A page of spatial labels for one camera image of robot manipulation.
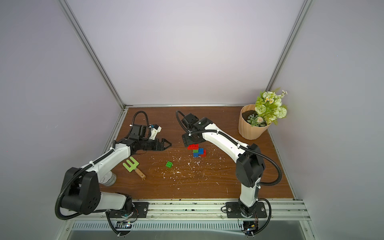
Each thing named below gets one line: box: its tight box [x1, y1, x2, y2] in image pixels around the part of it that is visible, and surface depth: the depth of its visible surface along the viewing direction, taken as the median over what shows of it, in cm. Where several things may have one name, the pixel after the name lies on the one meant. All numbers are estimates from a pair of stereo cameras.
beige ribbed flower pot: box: [238, 104, 272, 141], surface depth 91 cm
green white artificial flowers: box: [247, 90, 288, 127], surface depth 83 cm
